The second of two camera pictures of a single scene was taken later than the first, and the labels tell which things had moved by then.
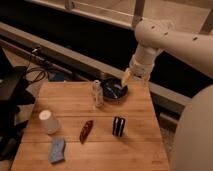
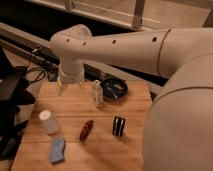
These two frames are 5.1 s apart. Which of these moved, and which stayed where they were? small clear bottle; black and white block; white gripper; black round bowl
Moved: white gripper
Stayed: small clear bottle; black and white block; black round bowl
